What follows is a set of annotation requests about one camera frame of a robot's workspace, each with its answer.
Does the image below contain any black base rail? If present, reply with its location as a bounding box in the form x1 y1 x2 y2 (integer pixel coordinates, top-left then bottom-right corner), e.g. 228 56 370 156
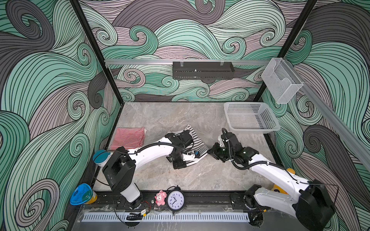
97 190 257 210

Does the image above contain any black white striped tank top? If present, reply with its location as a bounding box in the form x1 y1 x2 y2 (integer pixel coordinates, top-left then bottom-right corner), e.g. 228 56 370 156
175 125 209 167

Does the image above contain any aluminium right wall rail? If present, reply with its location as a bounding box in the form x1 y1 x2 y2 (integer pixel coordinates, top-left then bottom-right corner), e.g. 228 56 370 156
288 63 370 168

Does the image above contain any pink plush toy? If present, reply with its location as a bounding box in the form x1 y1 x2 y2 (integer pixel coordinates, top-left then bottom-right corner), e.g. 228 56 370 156
155 190 167 207

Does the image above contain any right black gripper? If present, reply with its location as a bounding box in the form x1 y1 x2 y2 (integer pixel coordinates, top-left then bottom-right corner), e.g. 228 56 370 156
205 142 235 162

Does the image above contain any blue yellow plastic toy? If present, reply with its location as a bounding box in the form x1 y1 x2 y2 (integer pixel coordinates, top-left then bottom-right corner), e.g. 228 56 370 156
70 183 98 206

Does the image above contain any white slotted cable duct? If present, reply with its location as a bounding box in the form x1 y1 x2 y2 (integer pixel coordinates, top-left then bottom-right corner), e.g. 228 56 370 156
82 212 250 223

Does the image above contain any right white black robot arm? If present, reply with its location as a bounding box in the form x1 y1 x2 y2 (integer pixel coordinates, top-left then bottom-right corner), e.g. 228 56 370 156
207 128 335 231

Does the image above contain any aluminium back wall rail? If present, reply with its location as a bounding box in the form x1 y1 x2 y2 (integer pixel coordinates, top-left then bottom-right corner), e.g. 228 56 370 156
104 59 270 65

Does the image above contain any aluminium wall rail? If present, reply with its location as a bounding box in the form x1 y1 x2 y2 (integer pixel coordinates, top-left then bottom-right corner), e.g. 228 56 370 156
104 59 270 65
288 63 370 168

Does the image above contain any black wall shelf tray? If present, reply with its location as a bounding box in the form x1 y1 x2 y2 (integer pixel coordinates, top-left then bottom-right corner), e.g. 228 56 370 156
172 62 235 83

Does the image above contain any red white striped tank top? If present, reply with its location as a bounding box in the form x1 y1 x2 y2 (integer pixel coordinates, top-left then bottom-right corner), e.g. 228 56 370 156
110 127 146 150

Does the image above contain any clear acrylic wall holder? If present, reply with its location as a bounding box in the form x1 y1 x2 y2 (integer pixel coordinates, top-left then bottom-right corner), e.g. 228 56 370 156
262 58 303 104

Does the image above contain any teal lid white cup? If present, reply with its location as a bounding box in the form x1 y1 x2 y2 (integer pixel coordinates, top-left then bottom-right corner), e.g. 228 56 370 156
92 150 112 167

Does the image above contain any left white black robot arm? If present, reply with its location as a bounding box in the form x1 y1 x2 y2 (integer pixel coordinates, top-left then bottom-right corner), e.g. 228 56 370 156
93 130 196 208

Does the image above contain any yellow plush toy red shirt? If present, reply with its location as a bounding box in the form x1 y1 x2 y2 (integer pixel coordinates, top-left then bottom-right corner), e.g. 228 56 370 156
271 168 296 195

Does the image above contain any black round alarm clock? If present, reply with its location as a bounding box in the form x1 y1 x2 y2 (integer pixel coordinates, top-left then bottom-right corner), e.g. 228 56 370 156
166 186 186 215

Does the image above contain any white plastic laundry basket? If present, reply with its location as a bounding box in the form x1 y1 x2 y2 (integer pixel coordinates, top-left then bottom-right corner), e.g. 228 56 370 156
224 102 281 134

